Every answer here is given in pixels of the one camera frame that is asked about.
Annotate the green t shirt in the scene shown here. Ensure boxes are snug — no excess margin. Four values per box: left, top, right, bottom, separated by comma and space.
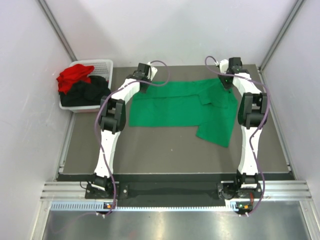
129, 78, 238, 148

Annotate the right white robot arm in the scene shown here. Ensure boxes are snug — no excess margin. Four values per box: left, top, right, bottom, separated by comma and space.
218, 57, 270, 198

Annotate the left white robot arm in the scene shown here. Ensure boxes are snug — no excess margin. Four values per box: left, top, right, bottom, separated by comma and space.
90, 62, 158, 199

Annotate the white plastic basket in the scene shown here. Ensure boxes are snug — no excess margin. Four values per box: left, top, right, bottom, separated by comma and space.
59, 59, 113, 113

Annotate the black t shirt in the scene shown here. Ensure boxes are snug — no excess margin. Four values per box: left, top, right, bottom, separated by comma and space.
59, 75, 111, 107

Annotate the red t shirt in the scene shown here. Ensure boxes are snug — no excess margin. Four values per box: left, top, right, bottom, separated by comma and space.
56, 64, 95, 95

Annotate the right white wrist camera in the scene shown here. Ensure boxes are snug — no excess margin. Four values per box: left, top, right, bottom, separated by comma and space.
216, 59, 229, 74

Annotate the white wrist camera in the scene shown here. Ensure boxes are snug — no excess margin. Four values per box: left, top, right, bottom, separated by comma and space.
216, 59, 229, 74
147, 61, 158, 82

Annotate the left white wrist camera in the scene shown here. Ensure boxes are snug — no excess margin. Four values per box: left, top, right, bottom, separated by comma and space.
147, 61, 158, 82

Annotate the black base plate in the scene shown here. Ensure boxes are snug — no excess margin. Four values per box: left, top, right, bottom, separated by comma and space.
85, 182, 255, 200

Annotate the aluminium frame rail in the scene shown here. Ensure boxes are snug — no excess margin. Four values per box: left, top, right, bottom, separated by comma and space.
40, 180, 311, 202

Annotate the white slotted cable duct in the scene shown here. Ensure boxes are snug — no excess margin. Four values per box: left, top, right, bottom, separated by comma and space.
50, 201, 252, 212

